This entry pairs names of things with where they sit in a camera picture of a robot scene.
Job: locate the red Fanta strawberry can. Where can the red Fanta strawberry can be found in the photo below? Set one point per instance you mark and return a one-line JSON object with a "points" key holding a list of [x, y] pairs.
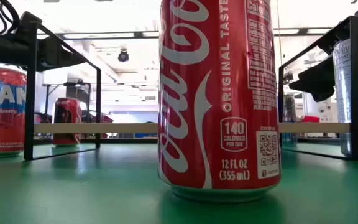
{"points": [[2, 130]]}

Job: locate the green table mat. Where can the green table mat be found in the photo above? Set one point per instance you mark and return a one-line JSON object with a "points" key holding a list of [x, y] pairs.
{"points": [[73, 193]]}

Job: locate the small red box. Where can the small red box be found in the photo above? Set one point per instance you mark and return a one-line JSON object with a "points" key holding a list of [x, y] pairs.
{"points": [[311, 119]]}

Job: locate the white cabinet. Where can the white cabinet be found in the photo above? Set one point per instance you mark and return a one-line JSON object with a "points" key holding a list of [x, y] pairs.
{"points": [[325, 112]]}

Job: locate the black ceiling camera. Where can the black ceiling camera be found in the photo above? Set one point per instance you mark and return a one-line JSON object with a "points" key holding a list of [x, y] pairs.
{"points": [[123, 56]]}

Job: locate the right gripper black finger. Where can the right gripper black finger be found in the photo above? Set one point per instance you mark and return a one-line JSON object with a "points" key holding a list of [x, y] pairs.
{"points": [[317, 76], [323, 93]]}

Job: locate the thin yellow pole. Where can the thin yellow pole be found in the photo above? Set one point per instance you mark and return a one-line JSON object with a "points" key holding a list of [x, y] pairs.
{"points": [[279, 31]]}

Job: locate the white Celsius Tropical Vibe can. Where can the white Celsius Tropical Vibe can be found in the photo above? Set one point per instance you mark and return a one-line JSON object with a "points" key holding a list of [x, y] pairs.
{"points": [[342, 93]]}

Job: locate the wooden shelf black metal frame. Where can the wooden shelf black metal frame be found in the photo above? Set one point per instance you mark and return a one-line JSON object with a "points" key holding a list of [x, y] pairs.
{"points": [[104, 128]]}

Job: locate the red Coca-Cola can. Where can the red Coca-Cola can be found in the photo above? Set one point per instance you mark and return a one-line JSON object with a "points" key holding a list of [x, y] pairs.
{"points": [[68, 112], [197, 109]]}

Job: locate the blue background object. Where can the blue background object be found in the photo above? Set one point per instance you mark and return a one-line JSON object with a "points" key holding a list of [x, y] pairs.
{"points": [[145, 135]]}

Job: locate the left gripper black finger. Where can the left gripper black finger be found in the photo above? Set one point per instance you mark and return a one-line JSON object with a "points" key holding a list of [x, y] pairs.
{"points": [[57, 56], [30, 17]]}

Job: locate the small black mounted camera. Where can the small black mounted camera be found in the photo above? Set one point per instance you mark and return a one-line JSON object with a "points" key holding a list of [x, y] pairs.
{"points": [[287, 78]]}

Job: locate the black overhead frame bar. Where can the black overhead frame bar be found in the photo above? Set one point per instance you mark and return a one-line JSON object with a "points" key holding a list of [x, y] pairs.
{"points": [[139, 34]]}

